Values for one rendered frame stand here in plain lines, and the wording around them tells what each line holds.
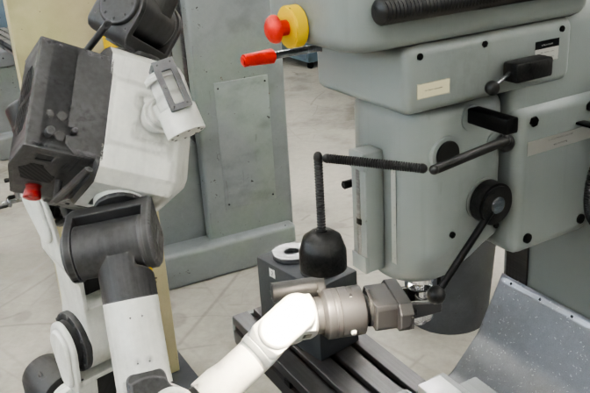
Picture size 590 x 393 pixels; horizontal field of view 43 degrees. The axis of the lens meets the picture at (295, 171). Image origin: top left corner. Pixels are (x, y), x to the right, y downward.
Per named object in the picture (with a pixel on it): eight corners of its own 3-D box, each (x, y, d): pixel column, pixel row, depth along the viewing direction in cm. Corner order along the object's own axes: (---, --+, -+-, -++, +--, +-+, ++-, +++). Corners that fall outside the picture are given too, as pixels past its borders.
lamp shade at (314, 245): (291, 273, 111) (289, 235, 109) (311, 252, 117) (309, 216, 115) (335, 281, 108) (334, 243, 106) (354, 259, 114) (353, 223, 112)
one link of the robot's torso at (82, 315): (55, 363, 174) (10, 175, 161) (121, 332, 185) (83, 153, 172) (85, 386, 163) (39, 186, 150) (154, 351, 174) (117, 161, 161)
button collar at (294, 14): (298, 52, 103) (295, 8, 101) (277, 46, 108) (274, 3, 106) (310, 49, 104) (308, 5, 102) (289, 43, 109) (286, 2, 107)
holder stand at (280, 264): (320, 361, 167) (316, 283, 160) (262, 324, 184) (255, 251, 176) (359, 340, 174) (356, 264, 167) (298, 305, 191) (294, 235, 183)
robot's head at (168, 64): (159, 126, 125) (164, 114, 118) (140, 80, 126) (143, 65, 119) (193, 113, 127) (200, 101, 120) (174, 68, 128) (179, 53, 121)
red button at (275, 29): (275, 46, 102) (273, 17, 101) (262, 42, 105) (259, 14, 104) (296, 43, 104) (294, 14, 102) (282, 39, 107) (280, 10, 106)
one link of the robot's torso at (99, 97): (-27, 235, 137) (25, 178, 110) (3, 73, 150) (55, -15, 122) (126, 260, 152) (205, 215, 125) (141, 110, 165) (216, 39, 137)
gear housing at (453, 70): (406, 119, 104) (406, 48, 101) (314, 87, 124) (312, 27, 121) (572, 79, 120) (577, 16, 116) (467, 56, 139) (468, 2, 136)
